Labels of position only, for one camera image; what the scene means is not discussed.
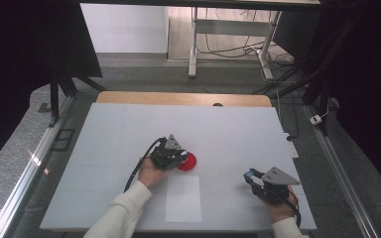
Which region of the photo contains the black metal stand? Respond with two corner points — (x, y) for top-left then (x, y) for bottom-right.
(251, 13), (361, 137)
(47, 63), (107, 129)

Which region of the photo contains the aluminium floor rail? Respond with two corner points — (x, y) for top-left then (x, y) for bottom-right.
(303, 104), (380, 238)
(0, 95), (75, 238)

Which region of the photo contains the black rectangular floor frame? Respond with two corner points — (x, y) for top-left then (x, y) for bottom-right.
(51, 128), (76, 153)

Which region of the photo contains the white board table cover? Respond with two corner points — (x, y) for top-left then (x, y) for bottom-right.
(39, 102), (318, 232)

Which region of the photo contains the person's left hand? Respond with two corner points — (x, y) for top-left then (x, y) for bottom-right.
(137, 156), (171, 190)

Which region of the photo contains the wooden table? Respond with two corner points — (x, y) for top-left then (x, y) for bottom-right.
(95, 90), (273, 108)

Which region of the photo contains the black curtain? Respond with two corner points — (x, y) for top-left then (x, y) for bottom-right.
(272, 0), (381, 207)
(0, 0), (104, 177)

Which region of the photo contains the white paper sheet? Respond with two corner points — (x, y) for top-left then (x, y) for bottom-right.
(164, 175), (203, 223)

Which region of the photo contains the person's right hand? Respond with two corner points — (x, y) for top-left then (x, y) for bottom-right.
(262, 183), (301, 224)

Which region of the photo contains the hand-held gripper black cable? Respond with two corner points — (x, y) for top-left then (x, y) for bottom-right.
(123, 136), (168, 193)
(285, 187), (303, 229)

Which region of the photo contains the round red ink pad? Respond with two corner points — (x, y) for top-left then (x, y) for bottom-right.
(176, 151), (198, 174)

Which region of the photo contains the tangle of floor cables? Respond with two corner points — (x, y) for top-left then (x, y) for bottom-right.
(196, 8), (296, 68)

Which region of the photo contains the right hand-held gripper black cable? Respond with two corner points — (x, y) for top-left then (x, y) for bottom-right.
(285, 187), (303, 229)

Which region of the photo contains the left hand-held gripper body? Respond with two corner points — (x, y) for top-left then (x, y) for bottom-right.
(149, 133), (190, 172)

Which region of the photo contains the white metal desk frame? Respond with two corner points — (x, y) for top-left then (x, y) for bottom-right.
(188, 6), (283, 80)

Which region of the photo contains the left hand-held gripper black cable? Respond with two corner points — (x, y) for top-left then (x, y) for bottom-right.
(123, 136), (168, 193)

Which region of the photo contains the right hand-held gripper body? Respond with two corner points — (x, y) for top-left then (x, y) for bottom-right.
(251, 166), (302, 205)

